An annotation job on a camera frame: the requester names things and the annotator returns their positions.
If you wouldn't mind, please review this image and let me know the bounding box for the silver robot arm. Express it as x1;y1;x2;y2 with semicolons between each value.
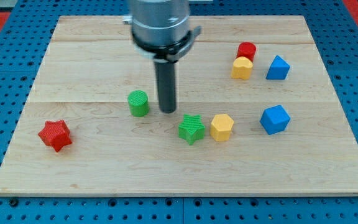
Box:
125;0;202;63

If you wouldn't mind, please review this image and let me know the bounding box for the wooden board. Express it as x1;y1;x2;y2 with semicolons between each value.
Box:
0;16;358;197

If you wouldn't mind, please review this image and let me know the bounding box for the green star block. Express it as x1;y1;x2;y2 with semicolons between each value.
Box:
178;114;205;145

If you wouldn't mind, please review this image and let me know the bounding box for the green cylinder block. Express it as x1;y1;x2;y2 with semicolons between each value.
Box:
127;90;149;117

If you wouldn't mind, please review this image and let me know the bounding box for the yellow hexagon block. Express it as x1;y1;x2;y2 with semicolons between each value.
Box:
210;114;234;142

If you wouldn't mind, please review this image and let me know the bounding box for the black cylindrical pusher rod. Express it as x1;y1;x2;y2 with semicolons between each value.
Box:
154;62;177;114

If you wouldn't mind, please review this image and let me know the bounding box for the yellow heart block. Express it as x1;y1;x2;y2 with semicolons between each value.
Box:
231;57;254;80

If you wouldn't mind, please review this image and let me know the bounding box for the red cylinder block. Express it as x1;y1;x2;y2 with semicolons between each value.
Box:
236;42;257;62

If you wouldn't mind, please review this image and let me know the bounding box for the blue cube block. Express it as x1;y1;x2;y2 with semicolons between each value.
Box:
260;105;291;135

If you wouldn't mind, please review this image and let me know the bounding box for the blue triangle block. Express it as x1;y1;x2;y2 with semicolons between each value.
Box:
266;55;290;80

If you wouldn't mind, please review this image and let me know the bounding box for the red star block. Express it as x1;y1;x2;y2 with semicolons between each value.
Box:
38;120;72;152

